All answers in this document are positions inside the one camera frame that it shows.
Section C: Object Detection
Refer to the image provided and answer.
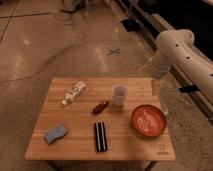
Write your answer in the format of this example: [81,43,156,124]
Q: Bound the cables on floor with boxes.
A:
[54,0,84,26]

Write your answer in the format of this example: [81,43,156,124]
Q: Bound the dark red small object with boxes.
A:
[92,101,109,114]

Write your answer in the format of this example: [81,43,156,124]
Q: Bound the translucent plastic cup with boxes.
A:
[112,85,128,106]

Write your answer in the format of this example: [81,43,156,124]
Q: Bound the blue sponge cloth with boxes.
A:
[44,124,68,144]

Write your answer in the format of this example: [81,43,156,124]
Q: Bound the wooden folding table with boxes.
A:
[25,78,175,163]

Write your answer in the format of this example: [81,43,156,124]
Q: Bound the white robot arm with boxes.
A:
[150,29,213,104]

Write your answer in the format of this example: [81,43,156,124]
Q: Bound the black white striped block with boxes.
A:
[94,122,108,152]

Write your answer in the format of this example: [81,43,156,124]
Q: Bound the orange ceramic bowl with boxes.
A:
[131,104,167,137]

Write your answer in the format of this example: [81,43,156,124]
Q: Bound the clear plastic bottle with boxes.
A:
[61,81,86,107]

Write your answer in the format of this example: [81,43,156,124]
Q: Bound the black floor mat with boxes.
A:
[121,19,140,32]

